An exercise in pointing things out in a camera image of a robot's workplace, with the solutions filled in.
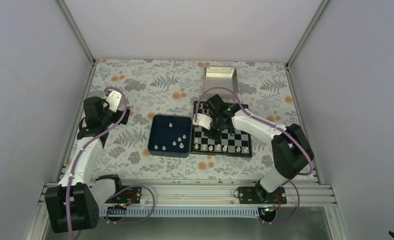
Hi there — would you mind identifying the dark blue piece tray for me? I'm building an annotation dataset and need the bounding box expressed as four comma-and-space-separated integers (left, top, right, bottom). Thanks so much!
147, 114, 192, 158

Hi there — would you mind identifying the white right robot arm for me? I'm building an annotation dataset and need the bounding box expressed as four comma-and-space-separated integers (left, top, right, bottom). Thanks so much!
192, 94, 314, 204

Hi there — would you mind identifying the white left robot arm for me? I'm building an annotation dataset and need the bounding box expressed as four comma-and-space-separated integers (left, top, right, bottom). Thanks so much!
44, 91, 130, 233

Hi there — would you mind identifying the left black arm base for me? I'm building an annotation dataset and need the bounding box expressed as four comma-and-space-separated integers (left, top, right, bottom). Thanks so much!
100, 187, 142, 222

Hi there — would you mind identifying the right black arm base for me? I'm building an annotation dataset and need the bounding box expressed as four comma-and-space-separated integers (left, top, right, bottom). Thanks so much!
232, 186, 287, 222

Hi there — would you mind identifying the black white chess board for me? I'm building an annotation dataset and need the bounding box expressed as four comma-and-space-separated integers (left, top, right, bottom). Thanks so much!
190, 100, 253, 158

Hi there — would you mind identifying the silver metal tin box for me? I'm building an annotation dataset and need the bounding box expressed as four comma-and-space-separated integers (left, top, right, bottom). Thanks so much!
203, 66, 239, 101

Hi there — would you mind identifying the floral patterned table mat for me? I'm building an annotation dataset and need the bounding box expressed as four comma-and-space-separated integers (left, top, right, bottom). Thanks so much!
88, 59, 299, 181

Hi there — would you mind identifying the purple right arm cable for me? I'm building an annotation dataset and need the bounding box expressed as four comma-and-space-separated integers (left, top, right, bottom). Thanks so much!
193, 86, 316, 176

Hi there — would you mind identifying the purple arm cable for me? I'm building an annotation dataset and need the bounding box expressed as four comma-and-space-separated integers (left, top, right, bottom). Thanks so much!
64, 86, 128, 240
193, 86, 316, 176

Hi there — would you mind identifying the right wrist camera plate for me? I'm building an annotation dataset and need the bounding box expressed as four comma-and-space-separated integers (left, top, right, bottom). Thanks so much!
192, 113, 213, 130

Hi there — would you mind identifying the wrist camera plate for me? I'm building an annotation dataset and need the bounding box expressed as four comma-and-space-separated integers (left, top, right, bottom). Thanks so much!
192, 113, 213, 130
105, 90, 122, 113

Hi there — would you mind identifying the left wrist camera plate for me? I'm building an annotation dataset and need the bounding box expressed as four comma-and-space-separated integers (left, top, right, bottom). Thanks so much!
105, 90, 122, 113

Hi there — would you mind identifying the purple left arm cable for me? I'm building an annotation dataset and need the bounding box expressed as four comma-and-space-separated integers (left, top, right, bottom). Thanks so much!
64, 86, 128, 240

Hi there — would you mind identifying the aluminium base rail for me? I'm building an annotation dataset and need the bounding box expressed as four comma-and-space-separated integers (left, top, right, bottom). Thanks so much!
34, 178, 337, 220

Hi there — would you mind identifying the aluminium frame post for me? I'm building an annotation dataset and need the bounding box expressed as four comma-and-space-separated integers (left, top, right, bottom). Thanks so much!
56, 0, 95, 65
287, 0, 331, 69

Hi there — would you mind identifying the right aluminium frame post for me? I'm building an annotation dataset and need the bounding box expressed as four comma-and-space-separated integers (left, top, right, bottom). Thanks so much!
287, 0, 331, 69

